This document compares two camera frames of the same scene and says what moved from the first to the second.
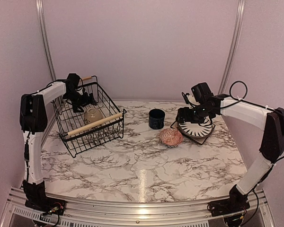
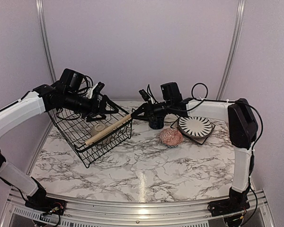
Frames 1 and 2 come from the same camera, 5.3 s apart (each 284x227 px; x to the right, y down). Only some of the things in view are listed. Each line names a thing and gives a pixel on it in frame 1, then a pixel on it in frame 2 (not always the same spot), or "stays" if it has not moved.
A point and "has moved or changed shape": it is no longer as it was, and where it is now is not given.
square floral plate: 201,141 stays
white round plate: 196,130 stays
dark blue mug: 156,118 stays
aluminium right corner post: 233,46 stays
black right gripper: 182,113 to 149,113
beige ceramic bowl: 92,115 has moved or changed shape
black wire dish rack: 83,131 has moved or changed shape
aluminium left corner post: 41,17 stays
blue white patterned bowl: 170,137 stays
